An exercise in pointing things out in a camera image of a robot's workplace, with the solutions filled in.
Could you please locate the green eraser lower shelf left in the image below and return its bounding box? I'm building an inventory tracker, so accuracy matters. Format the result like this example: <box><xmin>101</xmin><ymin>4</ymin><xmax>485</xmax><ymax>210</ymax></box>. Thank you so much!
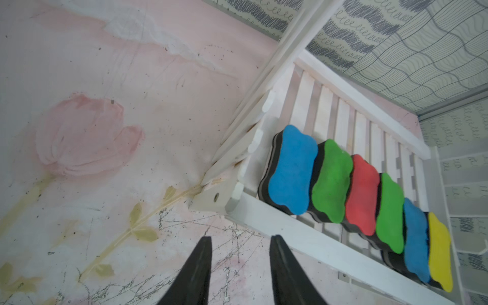
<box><xmin>307</xmin><ymin>139</ymin><xmax>353</xmax><ymax>224</ymax></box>

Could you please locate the yellow eraser lower shelf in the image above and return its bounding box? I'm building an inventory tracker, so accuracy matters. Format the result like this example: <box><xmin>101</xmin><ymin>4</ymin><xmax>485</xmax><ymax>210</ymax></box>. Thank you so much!
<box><xmin>421</xmin><ymin>212</ymin><xmax>454</xmax><ymax>293</ymax></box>

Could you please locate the green eraser shelf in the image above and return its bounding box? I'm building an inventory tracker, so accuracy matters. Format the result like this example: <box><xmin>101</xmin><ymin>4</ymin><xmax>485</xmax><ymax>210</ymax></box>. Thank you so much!
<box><xmin>367</xmin><ymin>173</ymin><xmax>405</xmax><ymax>254</ymax></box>
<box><xmin>307</xmin><ymin>139</ymin><xmax>353</xmax><ymax>224</ymax></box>

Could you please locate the green eraser lower shelf right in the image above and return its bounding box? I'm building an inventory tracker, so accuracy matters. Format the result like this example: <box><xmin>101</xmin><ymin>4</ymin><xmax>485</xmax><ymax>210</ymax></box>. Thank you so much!
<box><xmin>367</xmin><ymin>173</ymin><xmax>405</xmax><ymax>254</ymax></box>

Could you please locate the blue eraser lower shelf left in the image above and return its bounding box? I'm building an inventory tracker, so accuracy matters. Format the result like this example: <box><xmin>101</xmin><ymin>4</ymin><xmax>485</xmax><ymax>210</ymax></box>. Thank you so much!
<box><xmin>258</xmin><ymin>125</ymin><xmax>318</xmax><ymax>216</ymax></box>

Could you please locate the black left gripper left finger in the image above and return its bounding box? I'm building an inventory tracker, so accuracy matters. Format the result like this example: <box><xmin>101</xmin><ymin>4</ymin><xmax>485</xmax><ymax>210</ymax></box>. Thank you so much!
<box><xmin>157</xmin><ymin>236</ymin><xmax>212</xmax><ymax>305</ymax></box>

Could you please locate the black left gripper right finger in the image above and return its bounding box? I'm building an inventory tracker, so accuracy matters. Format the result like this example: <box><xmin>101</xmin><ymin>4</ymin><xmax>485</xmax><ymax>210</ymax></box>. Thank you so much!
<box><xmin>269</xmin><ymin>235</ymin><xmax>327</xmax><ymax>305</ymax></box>

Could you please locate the blue eraser lower shelf right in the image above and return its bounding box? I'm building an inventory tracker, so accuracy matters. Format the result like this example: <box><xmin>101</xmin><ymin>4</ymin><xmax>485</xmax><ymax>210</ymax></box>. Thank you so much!
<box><xmin>381</xmin><ymin>198</ymin><xmax>431</xmax><ymax>283</ymax></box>

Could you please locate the blue eraser shelf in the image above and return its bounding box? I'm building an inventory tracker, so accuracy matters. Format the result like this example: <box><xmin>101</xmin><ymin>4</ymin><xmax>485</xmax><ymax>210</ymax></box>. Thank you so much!
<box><xmin>381</xmin><ymin>198</ymin><xmax>431</xmax><ymax>283</ymax></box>
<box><xmin>258</xmin><ymin>125</ymin><xmax>318</xmax><ymax>216</ymax></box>

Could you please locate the red eraser lower shelf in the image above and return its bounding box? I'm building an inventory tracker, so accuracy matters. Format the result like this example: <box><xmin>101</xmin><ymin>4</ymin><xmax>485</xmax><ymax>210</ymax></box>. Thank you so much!
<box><xmin>342</xmin><ymin>155</ymin><xmax>380</xmax><ymax>236</ymax></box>

